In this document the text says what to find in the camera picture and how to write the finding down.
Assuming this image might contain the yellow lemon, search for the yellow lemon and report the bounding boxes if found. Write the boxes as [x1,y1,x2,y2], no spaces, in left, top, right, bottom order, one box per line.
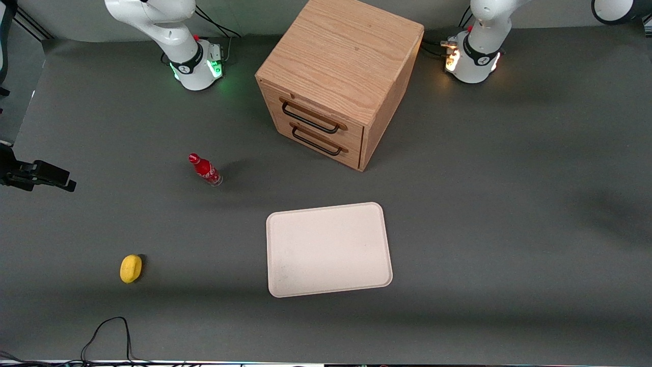
[120,254,143,284]

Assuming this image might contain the black left arm base cables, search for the black left arm base cables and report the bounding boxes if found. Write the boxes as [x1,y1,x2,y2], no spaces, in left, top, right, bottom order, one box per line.
[422,10,477,58]

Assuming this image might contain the black hanging strap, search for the black hanging strap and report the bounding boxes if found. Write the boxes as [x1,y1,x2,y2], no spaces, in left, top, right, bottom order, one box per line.
[0,0,18,98]

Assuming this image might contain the black right arm base cable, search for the black right arm base cable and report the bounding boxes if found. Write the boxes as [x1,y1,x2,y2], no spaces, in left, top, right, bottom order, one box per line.
[194,4,242,61]

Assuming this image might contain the oak drawer front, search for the oak drawer front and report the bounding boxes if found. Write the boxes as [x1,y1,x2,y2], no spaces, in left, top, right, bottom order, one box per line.
[259,82,364,149]
[274,113,363,170]

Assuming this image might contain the red cola bottle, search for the red cola bottle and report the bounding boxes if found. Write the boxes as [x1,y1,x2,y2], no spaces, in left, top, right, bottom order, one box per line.
[188,153,224,187]

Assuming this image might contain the cream rectangular tray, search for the cream rectangular tray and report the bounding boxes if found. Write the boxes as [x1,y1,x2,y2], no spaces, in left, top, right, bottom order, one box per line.
[265,202,394,298]

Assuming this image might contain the black wire drawer handle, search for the black wire drawer handle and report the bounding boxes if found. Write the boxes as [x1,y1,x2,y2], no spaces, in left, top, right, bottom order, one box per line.
[282,101,340,135]
[291,124,343,156]

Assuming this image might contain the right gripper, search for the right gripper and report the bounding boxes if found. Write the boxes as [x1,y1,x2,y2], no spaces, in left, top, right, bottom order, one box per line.
[0,143,77,193]

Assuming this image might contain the black table edge cable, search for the black table edge cable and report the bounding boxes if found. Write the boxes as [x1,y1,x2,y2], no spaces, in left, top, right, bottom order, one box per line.
[80,317,153,365]

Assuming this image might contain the oak wooden drawer cabinet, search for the oak wooden drawer cabinet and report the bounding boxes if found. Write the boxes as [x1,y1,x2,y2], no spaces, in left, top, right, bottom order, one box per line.
[255,0,425,172]

